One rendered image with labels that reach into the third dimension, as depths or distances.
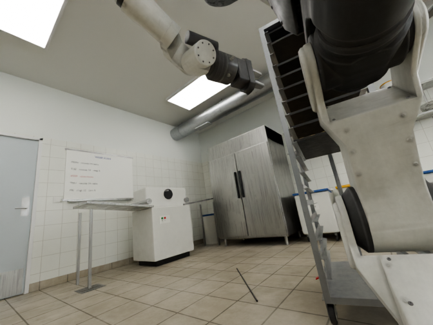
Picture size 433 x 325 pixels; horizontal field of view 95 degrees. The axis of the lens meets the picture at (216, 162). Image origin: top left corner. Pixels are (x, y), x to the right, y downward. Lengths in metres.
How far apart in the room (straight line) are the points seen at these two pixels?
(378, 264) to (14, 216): 3.71
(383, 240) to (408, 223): 0.05
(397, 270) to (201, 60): 0.60
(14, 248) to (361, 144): 3.71
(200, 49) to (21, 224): 3.46
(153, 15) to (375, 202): 0.63
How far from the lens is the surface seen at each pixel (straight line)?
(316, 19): 0.39
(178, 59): 0.67
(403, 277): 0.50
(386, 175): 0.50
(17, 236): 3.74
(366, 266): 0.51
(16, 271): 3.76
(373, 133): 0.48
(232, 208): 3.87
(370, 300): 1.28
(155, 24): 0.61
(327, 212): 3.51
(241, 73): 0.69
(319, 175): 4.19
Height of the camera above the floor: 0.60
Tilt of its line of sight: 15 degrees up
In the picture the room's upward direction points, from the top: 8 degrees counter-clockwise
